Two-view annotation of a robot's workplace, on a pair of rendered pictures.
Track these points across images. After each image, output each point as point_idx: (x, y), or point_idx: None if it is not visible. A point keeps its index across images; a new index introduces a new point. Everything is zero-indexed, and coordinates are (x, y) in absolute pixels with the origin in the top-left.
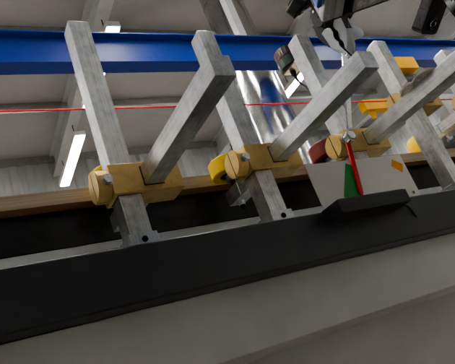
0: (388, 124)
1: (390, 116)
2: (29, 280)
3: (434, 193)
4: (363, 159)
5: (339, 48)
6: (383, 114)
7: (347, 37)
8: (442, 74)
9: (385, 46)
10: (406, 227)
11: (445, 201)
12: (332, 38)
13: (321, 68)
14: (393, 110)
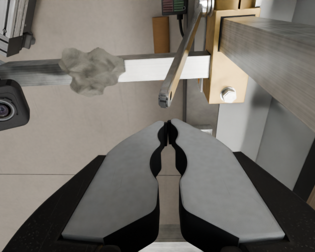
0: (161, 53)
1: (151, 55)
2: None
3: (185, 83)
4: (204, 21)
5: (183, 127)
6: (159, 57)
7: (132, 134)
8: (57, 60)
9: None
10: (184, 18)
11: (184, 88)
12: (199, 162)
13: (292, 91)
14: (142, 57)
